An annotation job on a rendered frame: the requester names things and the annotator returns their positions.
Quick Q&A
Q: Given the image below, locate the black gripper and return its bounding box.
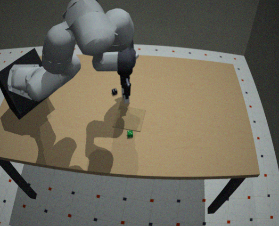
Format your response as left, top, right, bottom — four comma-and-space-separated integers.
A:
117, 70, 132, 104

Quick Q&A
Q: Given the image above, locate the black die with white pips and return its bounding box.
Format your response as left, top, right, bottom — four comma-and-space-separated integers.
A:
112, 88, 117, 95

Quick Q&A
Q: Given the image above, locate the tan flat mat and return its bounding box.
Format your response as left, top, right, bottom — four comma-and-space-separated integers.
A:
112, 106, 146, 132

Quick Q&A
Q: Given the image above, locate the green die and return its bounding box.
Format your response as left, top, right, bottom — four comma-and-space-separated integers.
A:
127, 130, 133, 137

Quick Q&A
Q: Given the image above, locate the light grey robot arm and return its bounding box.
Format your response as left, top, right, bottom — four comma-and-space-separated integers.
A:
7, 0, 139, 102

